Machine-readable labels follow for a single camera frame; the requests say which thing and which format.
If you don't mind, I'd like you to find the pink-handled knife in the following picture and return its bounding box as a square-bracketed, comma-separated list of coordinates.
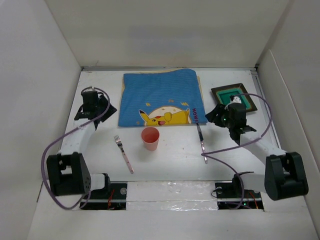
[196, 123, 208, 165]

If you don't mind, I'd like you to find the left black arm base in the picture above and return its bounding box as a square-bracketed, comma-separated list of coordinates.
[79, 181, 128, 211]

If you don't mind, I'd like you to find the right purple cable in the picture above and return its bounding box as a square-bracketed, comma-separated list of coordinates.
[201, 93, 274, 210]

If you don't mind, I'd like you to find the blue Pikachu cloth placemat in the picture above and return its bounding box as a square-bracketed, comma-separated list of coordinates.
[118, 68, 207, 127]

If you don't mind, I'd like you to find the green square plate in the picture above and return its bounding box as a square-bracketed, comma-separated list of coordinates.
[210, 82, 258, 116]

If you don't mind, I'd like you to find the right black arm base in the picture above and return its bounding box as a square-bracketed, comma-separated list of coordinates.
[210, 174, 264, 210]

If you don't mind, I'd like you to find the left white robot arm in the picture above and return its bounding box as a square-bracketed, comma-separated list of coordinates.
[46, 87, 117, 199]

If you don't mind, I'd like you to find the pink-handled fork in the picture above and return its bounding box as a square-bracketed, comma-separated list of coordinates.
[114, 135, 134, 174]

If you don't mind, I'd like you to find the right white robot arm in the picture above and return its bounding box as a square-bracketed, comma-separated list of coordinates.
[205, 103, 309, 201]

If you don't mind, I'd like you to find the pink plastic cup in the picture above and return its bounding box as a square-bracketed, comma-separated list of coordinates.
[141, 127, 160, 151]

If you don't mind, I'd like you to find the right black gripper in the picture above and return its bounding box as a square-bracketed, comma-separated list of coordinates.
[205, 102, 234, 129]

